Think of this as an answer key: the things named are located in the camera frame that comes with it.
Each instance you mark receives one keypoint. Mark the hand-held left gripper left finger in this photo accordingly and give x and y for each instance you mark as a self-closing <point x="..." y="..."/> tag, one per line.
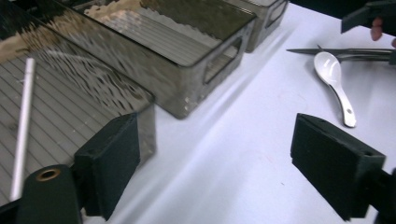
<point x="109" y="161"/>

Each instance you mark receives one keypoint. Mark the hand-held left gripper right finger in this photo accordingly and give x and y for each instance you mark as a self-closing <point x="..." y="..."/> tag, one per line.
<point x="333" y="161"/>

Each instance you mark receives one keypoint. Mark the metal tongs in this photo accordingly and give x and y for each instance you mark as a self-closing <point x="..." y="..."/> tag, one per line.
<point x="358" y="58"/>

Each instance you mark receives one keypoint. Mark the white ceramic spoon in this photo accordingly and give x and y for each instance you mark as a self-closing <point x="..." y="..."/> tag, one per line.
<point x="328" y="68"/>

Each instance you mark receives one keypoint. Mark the smoky transparent plastic bin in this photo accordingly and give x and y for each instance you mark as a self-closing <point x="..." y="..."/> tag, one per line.
<point x="77" y="102"/>
<point x="264" y="21"/>
<point x="174" y="46"/>

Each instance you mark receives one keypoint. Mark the white chopstick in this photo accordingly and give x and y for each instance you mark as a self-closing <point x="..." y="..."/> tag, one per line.
<point x="23" y="124"/>

